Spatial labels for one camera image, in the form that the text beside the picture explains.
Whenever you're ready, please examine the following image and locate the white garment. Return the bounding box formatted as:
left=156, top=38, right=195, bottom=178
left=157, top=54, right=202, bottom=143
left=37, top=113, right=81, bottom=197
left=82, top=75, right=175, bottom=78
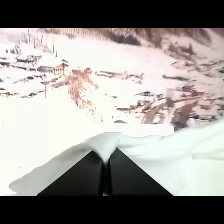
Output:
left=8, top=119, right=224, bottom=197

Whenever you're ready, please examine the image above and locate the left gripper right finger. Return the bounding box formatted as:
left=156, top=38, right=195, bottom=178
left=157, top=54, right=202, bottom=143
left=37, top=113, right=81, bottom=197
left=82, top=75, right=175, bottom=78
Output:
left=108, top=147, right=174, bottom=197

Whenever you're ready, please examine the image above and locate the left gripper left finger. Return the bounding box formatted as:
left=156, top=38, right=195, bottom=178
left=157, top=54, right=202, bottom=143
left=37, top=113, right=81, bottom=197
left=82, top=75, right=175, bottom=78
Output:
left=37, top=150, right=104, bottom=197

